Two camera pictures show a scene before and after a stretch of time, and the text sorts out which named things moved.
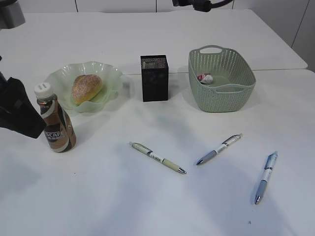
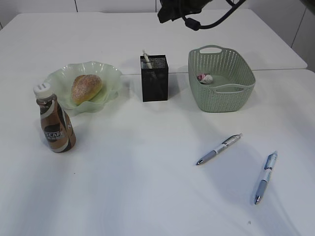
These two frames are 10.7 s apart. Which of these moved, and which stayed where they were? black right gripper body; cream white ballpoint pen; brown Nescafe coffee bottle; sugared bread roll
Moved: black right gripper body; cream white ballpoint pen
Stayed: brown Nescafe coffee bottle; sugared bread roll
